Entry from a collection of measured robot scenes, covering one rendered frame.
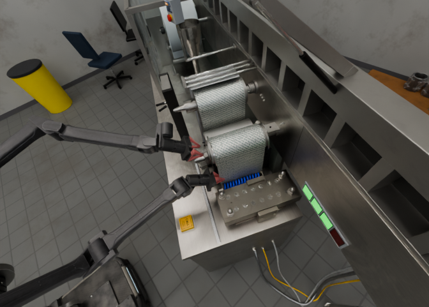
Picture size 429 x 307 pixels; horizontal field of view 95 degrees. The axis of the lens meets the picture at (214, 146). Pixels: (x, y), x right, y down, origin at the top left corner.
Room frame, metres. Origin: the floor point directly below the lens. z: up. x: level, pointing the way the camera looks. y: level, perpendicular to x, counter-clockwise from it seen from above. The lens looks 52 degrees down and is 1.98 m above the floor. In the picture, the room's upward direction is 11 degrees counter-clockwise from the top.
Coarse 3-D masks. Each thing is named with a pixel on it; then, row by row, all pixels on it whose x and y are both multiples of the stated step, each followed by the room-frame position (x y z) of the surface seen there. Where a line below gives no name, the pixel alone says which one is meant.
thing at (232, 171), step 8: (240, 160) 0.49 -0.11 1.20; (248, 160) 0.50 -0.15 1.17; (256, 160) 0.51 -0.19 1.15; (224, 168) 0.48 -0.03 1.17; (232, 168) 0.49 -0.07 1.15; (240, 168) 0.49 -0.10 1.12; (248, 168) 0.50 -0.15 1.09; (256, 168) 0.51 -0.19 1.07; (224, 176) 0.48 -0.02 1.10; (232, 176) 0.49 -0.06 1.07; (240, 176) 0.49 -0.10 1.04
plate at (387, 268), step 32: (224, 32) 1.31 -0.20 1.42; (224, 64) 1.37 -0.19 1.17; (256, 96) 0.81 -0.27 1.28; (288, 128) 0.51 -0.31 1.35; (288, 160) 0.45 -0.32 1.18; (320, 160) 0.31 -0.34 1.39; (320, 192) 0.25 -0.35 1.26; (352, 192) 0.18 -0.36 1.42; (352, 224) 0.12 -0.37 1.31; (384, 224) 0.08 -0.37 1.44; (352, 256) 0.04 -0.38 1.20; (384, 256) 0.02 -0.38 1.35; (384, 288) -0.05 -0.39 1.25; (416, 288) -0.05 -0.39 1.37
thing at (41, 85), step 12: (36, 60) 3.21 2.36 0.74; (12, 72) 2.97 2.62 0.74; (24, 72) 2.90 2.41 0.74; (36, 72) 2.95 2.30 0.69; (48, 72) 3.11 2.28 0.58; (24, 84) 2.85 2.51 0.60; (36, 84) 2.88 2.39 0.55; (48, 84) 2.96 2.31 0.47; (36, 96) 2.86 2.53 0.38; (48, 96) 2.88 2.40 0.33; (60, 96) 2.98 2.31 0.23; (48, 108) 2.88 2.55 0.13; (60, 108) 2.89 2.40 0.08
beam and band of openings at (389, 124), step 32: (224, 0) 1.28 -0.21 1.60; (256, 32) 0.86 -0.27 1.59; (256, 64) 0.84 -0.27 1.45; (288, 64) 0.60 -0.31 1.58; (320, 64) 0.46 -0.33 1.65; (288, 96) 0.58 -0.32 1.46; (320, 96) 0.41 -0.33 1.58; (352, 96) 0.32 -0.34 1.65; (384, 96) 0.30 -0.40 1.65; (320, 128) 0.39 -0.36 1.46; (352, 128) 0.28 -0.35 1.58; (384, 128) 0.23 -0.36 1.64; (416, 128) 0.20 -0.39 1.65; (352, 160) 0.26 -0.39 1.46; (384, 160) 0.18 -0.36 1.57; (416, 160) 0.15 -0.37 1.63; (384, 192) 0.15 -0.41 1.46; (416, 192) 0.13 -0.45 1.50; (416, 224) 0.07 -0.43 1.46; (416, 256) 0.01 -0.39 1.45
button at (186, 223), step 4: (184, 216) 0.38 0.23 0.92; (188, 216) 0.38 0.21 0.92; (180, 220) 0.37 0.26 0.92; (184, 220) 0.36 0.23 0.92; (188, 220) 0.36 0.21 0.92; (192, 220) 0.36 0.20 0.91; (180, 224) 0.35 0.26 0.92; (184, 224) 0.34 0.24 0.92; (188, 224) 0.34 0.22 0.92; (192, 224) 0.33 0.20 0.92; (184, 228) 0.32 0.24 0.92; (188, 228) 0.32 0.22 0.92
